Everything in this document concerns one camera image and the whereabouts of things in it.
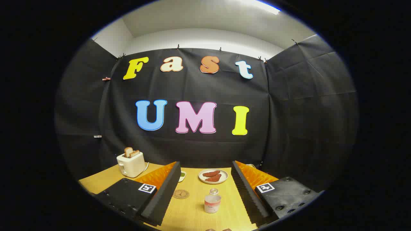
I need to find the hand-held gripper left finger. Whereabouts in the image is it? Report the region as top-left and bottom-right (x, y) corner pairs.
(92, 161), (182, 227)

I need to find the clear plastic juice bottle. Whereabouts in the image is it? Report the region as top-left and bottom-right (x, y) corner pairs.
(204, 188), (222, 214)

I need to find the black backdrop cloth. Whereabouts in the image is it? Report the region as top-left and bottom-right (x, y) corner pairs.
(55, 34), (358, 193)

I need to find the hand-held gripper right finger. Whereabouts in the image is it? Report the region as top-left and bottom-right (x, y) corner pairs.
(231, 160), (323, 225)

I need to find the wooden table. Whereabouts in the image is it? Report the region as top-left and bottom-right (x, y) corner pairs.
(79, 163), (280, 231)

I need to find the white toaster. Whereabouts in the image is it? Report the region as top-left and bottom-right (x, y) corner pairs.
(116, 151), (145, 178)

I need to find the white round plate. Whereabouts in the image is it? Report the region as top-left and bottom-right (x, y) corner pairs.
(198, 169), (229, 184)

